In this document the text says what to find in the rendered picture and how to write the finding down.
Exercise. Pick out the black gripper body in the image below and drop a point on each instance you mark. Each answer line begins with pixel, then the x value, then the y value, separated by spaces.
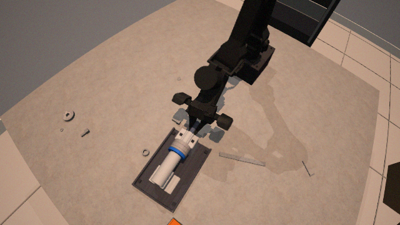
pixel 223 120

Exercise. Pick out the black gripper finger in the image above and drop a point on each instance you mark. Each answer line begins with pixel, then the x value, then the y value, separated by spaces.
pixel 192 120
pixel 201 125

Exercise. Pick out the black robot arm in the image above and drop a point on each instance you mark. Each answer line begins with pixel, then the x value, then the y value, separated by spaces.
pixel 251 28

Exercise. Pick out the orange shallow tray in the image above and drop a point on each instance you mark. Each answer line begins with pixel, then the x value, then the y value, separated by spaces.
pixel 174 222

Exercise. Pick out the blue ring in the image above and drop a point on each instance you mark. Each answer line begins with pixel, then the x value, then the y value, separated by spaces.
pixel 177 151

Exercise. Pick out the grey metal shaft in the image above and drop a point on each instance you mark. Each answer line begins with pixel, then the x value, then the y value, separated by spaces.
pixel 194 127

